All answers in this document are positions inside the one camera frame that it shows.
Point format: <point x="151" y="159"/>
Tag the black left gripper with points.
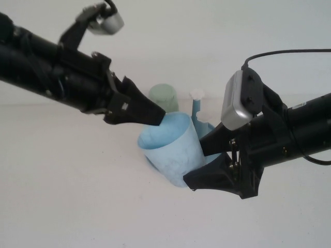
<point x="82" y="80"/>

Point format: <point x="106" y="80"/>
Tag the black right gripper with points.
<point x="263" y="144"/>

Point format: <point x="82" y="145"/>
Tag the light blue plastic cup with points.
<point x="170" y="155"/>

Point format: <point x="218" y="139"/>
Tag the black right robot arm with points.
<point x="310" y="124"/>

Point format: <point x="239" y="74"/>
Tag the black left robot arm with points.
<point x="26" y="56"/>

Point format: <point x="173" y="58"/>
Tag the light green plastic cup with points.
<point x="165" y="96"/>

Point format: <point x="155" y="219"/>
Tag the blue cup drying rack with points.
<point x="195" y="106"/>

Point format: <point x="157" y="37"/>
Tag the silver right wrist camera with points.
<point x="232" y="108"/>

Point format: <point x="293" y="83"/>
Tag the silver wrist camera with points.
<point x="232" y="108"/>
<point x="111" y="24"/>

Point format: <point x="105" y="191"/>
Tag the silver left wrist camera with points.
<point x="111" y="24"/>

